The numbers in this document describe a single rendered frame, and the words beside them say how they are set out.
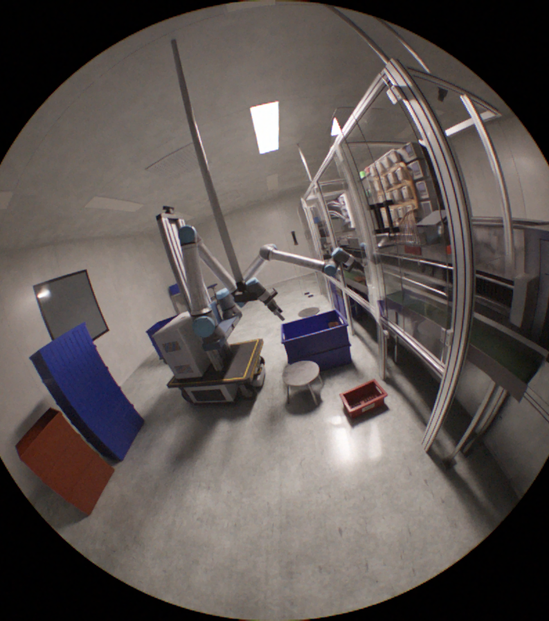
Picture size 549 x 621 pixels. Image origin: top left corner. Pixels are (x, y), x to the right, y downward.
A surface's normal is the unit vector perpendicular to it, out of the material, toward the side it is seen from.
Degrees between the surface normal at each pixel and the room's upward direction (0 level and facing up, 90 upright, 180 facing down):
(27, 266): 90
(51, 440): 90
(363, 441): 0
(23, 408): 90
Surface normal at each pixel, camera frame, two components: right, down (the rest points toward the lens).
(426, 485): -0.29, -0.91
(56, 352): 0.96, -0.28
